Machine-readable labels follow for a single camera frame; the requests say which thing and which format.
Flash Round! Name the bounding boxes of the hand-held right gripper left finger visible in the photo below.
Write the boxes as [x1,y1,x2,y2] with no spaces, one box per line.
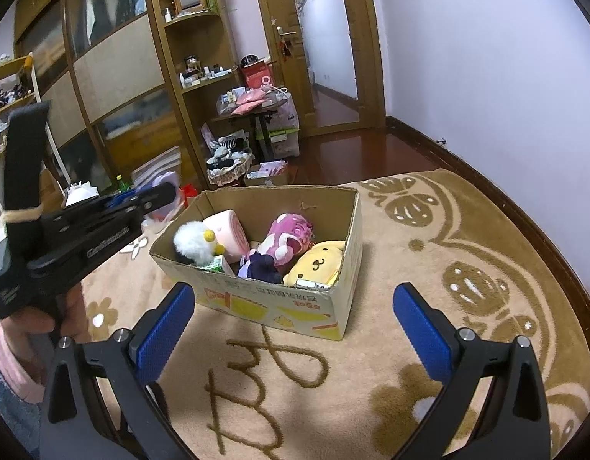
[39,282,196,460]

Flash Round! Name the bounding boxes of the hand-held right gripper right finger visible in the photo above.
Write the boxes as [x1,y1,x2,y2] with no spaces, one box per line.
[393,283,552,460]

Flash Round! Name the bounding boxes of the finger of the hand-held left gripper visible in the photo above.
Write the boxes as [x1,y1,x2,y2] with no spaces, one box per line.
[103,191,147,208]
[132,183,177,219]

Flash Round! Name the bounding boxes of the white duck plush toy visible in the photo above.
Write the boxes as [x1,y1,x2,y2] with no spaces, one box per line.
[173,220,226,266]

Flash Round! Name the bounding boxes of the pink roll cushion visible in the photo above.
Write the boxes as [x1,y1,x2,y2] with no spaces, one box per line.
[202,209,250,262]

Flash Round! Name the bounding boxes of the green packet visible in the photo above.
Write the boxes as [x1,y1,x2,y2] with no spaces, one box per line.
[199,255,236,275]

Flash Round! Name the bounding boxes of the purple plush toy navy outfit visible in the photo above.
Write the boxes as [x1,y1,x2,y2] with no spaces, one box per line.
[236,251,284,284]

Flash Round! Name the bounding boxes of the yellow dog plush toy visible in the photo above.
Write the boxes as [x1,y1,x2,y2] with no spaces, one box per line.
[282,240,347,291]

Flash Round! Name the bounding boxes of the pink plush toy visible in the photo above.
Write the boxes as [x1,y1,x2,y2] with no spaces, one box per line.
[249,213,317,266]

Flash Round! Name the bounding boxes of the person's left forearm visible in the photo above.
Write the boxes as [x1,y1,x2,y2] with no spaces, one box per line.
[0,319,49,403]

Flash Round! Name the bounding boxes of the person's left hand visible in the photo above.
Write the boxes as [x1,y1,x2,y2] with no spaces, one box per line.
[12,280,91,341]

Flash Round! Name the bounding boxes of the striped bag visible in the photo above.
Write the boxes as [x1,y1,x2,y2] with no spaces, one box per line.
[132,146,182,187]

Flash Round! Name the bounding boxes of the white plush figure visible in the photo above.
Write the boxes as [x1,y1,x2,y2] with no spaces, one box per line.
[65,181,102,207]

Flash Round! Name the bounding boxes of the basket of socks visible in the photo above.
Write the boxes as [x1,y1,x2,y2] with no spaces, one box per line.
[206,135,255,187]

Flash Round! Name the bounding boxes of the pink patterned bag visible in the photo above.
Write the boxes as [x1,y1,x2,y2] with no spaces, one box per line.
[200,122,219,154]

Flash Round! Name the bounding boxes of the small dark table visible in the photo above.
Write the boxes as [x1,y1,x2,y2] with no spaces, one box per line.
[211,103,288,161]

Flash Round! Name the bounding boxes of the wooden wardrobe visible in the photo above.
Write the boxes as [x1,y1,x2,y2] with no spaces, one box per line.
[12,0,200,197]

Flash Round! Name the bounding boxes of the pink packets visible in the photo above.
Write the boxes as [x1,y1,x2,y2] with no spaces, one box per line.
[230,91,272,116]

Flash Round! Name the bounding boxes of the plastic storage bin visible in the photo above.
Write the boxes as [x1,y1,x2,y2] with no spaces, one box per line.
[257,96,302,159]

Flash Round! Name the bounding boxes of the side shelf with figurines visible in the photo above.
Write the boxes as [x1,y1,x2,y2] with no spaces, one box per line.
[0,53,51,202]

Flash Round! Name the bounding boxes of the red paper bag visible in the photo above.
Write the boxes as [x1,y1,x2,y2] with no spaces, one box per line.
[241,60,273,91]

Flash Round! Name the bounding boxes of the wooden corner shelf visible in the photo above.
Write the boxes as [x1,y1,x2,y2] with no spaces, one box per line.
[146,0,243,187]

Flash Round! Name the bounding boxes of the person's grey clothing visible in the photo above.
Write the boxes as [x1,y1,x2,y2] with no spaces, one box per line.
[0,359,42,460]

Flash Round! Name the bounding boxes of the wooden door with glass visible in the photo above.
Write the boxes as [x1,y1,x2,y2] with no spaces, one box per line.
[249,0,387,137]

